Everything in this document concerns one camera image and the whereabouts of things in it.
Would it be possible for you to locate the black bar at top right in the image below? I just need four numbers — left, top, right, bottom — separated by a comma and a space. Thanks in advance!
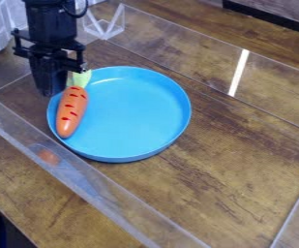
223, 0, 299, 32

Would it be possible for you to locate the clear acrylic front barrier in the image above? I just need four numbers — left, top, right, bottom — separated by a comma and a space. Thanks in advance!
0, 103, 210, 248

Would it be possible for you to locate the orange toy carrot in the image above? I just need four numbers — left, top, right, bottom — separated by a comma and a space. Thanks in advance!
57, 70, 93, 139

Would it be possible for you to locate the black cable loop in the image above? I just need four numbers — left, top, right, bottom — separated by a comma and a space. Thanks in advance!
61, 0, 91, 19

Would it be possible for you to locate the white patterned curtain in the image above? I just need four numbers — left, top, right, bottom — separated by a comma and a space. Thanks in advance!
0, 0, 27, 59

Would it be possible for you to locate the clear acrylic corner bracket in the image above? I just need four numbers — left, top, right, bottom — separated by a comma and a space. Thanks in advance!
82, 2, 126, 41

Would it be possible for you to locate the blue round tray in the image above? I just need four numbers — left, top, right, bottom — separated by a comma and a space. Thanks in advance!
62, 66, 193, 163

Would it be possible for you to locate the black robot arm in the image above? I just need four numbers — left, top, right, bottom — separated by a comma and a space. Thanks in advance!
11, 0, 89, 97

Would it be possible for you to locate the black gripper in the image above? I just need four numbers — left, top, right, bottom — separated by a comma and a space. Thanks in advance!
11, 13, 90, 98

